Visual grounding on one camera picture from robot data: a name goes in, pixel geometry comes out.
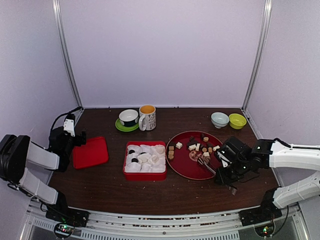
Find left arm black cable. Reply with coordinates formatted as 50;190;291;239
49;106;83;133

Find metal base rail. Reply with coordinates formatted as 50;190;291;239
24;206;301;240

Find round red tray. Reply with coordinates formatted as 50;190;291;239
165;131;222;181

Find white and dark cup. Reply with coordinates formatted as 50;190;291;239
118;109;139;127

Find metal tongs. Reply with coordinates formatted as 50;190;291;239
197;157;238;196

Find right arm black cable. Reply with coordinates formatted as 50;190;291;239
272;137;293;149

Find white heart chocolate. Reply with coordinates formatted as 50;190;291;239
150;154;159;164

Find white patterned mug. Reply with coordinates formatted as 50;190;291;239
138;105;157;131

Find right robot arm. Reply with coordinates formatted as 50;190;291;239
214;136;320;221

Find red box lid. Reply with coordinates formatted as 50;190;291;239
72;136;109;170

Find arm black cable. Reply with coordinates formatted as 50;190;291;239
49;106;83;133
272;137;293;149

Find white paper liner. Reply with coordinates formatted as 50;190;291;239
124;144;166;174

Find red chocolate box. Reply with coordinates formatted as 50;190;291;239
123;141;167;181

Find lime green bowl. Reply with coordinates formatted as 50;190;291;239
228;113;247;130

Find white square chocolate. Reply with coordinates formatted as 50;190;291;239
175;142;183;149

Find green saucer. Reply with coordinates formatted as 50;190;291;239
115;118;139;133

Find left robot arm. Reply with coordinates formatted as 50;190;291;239
0;127;87;222

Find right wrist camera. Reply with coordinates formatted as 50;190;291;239
221;151;231;168

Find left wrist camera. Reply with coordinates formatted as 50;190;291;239
63;113;76;137

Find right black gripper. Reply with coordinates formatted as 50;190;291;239
214;158;250;186

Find light blue bowl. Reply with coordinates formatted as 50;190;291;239
210;112;230;129

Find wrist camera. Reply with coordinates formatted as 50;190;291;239
221;151;231;168
63;113;76;137

